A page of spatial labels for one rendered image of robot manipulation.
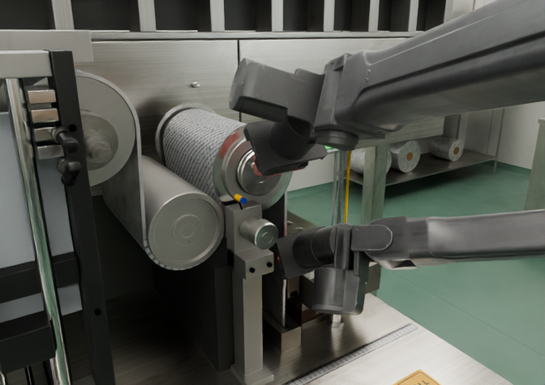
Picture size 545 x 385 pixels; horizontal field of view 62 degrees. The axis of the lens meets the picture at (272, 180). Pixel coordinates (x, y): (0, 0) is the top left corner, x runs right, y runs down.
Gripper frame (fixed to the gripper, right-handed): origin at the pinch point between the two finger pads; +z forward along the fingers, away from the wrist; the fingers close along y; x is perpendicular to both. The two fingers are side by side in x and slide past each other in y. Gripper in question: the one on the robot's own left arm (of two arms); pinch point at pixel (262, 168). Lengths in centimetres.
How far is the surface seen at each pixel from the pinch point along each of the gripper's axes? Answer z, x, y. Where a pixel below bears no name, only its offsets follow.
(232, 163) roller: 2.5, 2.5, -3.1
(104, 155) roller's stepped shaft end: -10.7, 1.4, -22.9
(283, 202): 9.7, -3.6, 6.9
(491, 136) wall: 266, 67, 441
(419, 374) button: 9.1, -37.3, 18.7
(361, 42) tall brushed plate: 22, 35, 53
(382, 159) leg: 60, 14, 79
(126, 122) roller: -1.5, 9.4, -17.3
